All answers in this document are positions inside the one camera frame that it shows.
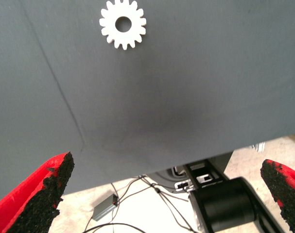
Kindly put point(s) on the dark grey table cloth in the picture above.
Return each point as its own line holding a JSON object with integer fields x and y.
{"x": 161, "y": 97}

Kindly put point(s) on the small grey electronics box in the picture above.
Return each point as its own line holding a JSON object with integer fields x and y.
{"x": 103, "y": 208}

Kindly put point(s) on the aluminium profile bar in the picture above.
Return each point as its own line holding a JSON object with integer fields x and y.
{"x": 259, "y": 146}

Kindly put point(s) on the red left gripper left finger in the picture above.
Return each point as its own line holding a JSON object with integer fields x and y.
{"x": 28, "y": 201}

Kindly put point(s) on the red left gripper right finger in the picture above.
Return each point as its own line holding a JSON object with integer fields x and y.
{"x": 288, "y": 191}

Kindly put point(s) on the black robot frame links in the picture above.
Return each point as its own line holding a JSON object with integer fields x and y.
{"x": 225, "y": 204}

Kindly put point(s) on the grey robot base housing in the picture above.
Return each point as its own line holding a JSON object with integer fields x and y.
{"x": 220, "y": 162}

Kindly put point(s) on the small steel gear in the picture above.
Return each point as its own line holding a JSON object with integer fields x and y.
{"x": 108, "y": 24}

